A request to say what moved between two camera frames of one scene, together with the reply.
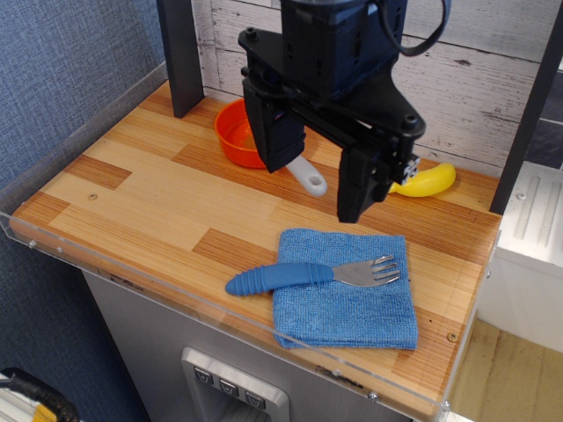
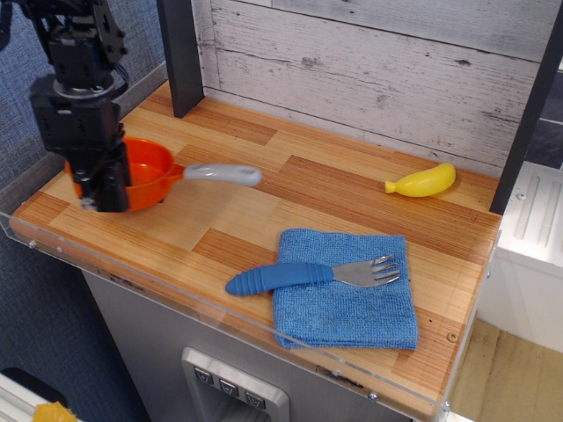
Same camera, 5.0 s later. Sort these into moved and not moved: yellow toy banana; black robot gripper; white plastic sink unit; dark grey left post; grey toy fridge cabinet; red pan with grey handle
Moved: black robot gripper; red pan with grey handle
Not moved: yellow toy banana; grey toy fridge cabinet; dark grey left post; white plastic sink unit
